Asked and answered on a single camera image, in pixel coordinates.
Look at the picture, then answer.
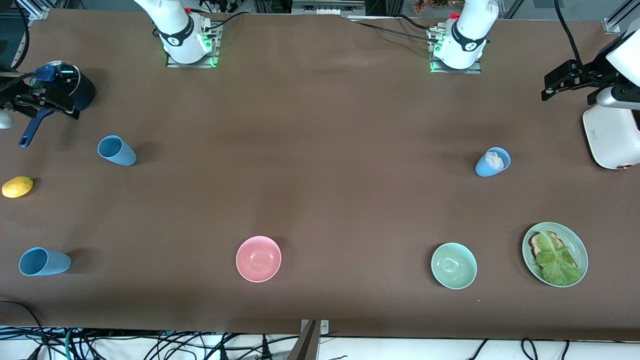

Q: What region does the blue plastic cup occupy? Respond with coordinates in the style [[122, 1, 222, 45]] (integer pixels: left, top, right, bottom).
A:
[[97, 135, 137, 167], [19, 247, 72, 277]]

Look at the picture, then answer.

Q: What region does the blue cup holding tissue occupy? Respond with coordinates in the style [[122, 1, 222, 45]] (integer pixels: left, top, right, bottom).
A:
[[475, 147, 512, 178]]

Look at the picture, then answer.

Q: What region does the glass lid blue knob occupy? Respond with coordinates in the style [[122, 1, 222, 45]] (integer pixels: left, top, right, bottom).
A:
[[34, 61, 81, 97]]

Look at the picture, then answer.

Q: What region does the dark blue saucepan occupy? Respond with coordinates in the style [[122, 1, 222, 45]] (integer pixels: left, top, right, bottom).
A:
[[19, 61, 96, 149]]

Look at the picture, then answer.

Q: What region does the white toaster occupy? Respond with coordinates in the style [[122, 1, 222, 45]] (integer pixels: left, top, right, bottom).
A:
[[583, 102, 640, 171]]

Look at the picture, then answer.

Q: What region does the yellow lemon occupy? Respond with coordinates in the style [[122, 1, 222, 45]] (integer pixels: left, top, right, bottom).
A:
[[1, 176, 34, 199]]

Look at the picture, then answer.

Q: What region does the green plate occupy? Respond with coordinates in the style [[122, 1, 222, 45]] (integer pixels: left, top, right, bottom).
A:
[[522, 222, 589, 288]]

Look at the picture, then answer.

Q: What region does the toast slice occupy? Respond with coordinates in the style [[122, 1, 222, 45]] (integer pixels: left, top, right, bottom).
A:
[[528, 231, 568, 260]]

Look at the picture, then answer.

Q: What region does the mint green bowl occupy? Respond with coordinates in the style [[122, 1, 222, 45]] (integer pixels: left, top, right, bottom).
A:
[[431, 242, 478, 290]]

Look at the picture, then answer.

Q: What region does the grey metal box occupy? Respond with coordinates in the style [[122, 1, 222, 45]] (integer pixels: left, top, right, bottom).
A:
[[291, 0, 367, 17]]

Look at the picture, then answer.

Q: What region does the pink bowl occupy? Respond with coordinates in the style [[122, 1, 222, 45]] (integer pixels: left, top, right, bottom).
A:
[[236, 236, 282, 283]]

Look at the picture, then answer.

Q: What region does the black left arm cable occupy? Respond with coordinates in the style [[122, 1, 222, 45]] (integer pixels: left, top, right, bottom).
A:
[[553, 0, 587, 77]]

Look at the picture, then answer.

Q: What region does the aluminium frame profile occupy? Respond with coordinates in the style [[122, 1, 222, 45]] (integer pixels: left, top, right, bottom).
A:
[[14, 0, 51, 22], [602, 0, 640, 35]]

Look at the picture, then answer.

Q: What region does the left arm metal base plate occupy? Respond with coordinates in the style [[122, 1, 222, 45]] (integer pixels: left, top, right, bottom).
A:
[[428, 26, 482, 75]]

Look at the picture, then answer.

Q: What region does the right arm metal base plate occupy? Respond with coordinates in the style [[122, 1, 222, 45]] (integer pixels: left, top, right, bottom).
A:
[[165, 22, 221, 69]]

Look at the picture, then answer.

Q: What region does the black base cable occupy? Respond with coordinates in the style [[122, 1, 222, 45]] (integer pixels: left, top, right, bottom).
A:
[[349, 14, 442, 44], [206, 10, 252, 32]]

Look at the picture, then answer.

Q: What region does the aluminium frame bracket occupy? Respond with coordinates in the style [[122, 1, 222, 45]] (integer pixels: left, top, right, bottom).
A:
[[287, 319, 330, 360]]

